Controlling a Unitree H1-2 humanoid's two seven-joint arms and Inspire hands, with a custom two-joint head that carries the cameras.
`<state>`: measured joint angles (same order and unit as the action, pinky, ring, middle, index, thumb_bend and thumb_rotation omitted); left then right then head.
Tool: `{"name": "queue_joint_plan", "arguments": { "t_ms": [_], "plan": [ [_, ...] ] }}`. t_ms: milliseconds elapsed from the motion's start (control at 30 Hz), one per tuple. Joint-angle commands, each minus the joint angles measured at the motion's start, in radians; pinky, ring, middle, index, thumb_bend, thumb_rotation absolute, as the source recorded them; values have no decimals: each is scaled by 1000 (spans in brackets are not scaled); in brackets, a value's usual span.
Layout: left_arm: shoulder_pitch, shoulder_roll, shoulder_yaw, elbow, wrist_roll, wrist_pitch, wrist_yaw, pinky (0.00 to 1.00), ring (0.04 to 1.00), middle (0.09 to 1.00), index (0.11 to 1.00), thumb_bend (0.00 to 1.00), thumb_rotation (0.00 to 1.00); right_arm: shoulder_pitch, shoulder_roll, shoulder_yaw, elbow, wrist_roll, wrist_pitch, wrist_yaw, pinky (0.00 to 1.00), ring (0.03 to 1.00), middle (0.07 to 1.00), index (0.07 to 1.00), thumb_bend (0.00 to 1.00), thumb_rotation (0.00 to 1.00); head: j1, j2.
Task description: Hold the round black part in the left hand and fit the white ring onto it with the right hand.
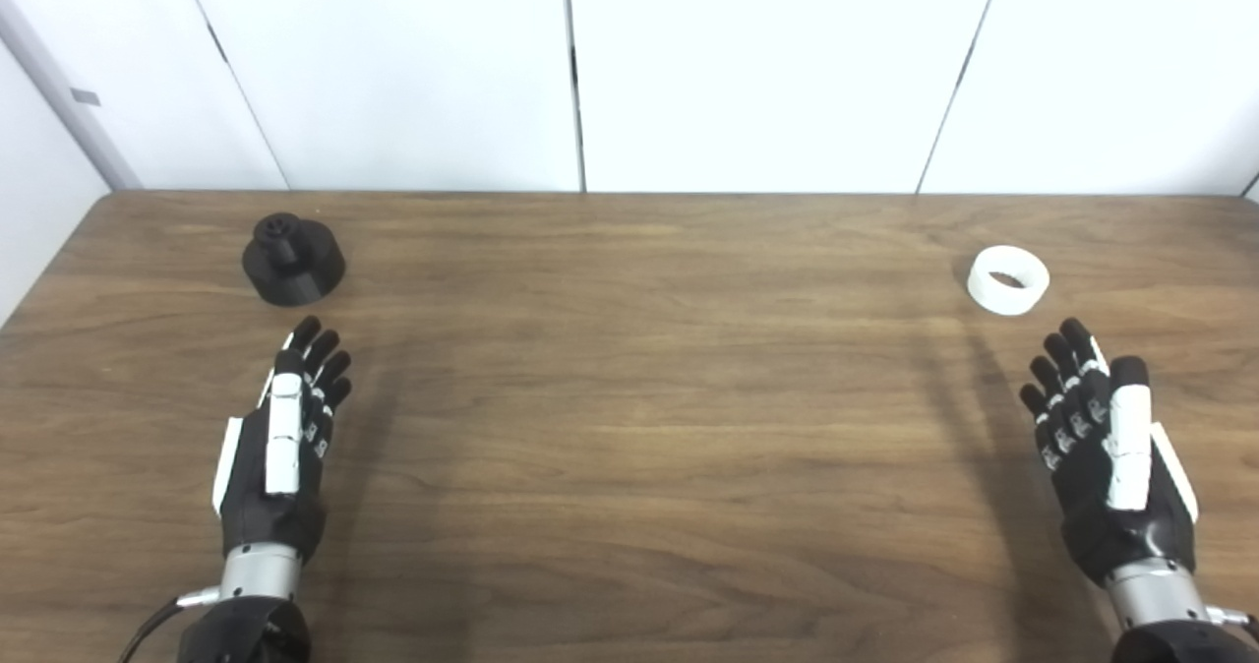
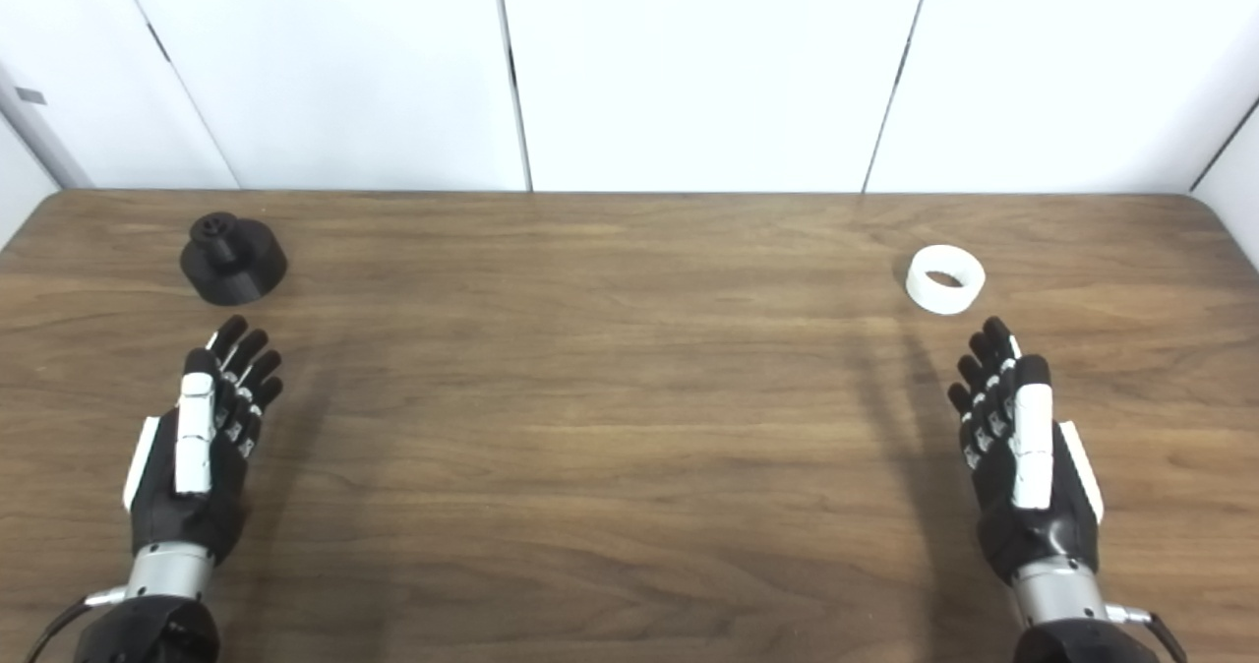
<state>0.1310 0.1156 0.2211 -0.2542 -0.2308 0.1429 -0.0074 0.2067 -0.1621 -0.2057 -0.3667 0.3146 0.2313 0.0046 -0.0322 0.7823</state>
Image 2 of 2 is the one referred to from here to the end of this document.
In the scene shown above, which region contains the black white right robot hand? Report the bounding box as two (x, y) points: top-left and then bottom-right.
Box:
(946, 317), (1105, 585)

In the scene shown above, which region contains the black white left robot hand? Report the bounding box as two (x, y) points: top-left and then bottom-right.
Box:
(122, 315), (286, 566)

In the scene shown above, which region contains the round black stepped part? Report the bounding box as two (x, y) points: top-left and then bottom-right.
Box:
(179, 211), (289, 307)

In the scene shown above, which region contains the white toothed ring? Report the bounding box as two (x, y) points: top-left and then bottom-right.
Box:
(905, 245), (987, 316)

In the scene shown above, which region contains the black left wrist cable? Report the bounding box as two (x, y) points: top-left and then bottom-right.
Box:
(25, 589), (129, 663)

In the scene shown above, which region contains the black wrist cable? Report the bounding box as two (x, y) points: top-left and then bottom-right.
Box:
(25, 589), (129, 663)
(1107, 604), (1188, 663)

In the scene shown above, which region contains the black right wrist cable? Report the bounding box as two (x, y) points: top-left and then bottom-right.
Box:
(1107, 604), (1188, 663)

